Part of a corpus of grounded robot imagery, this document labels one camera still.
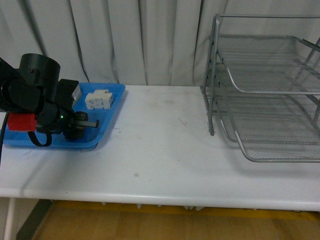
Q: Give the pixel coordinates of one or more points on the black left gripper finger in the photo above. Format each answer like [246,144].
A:
[90,124]

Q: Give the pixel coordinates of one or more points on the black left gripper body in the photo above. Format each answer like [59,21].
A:
[56,116]

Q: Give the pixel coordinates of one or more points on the mesh rack tray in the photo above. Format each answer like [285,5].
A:
[267,106]
[262,138]
[259,64]

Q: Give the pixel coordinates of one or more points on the red emergency stop button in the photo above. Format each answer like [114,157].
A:
[74,132]

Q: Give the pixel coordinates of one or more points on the red block on arm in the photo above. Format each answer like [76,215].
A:
[22,122]

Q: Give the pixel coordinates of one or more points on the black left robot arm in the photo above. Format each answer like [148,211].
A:
[38,101]

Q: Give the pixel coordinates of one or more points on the blue plastic tray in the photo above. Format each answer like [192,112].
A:
[92,136]

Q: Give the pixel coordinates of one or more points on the white circuit breaker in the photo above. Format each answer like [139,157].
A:
[99,99]

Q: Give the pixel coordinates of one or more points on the white curtain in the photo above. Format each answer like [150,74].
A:
[132,42]

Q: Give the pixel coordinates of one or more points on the white table leg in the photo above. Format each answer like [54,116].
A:
[10,224]

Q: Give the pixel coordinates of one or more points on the green knife switch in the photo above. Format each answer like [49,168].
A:
[77,93]

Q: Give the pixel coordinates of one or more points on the silver mesh rack frame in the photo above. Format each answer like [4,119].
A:
[299,26]

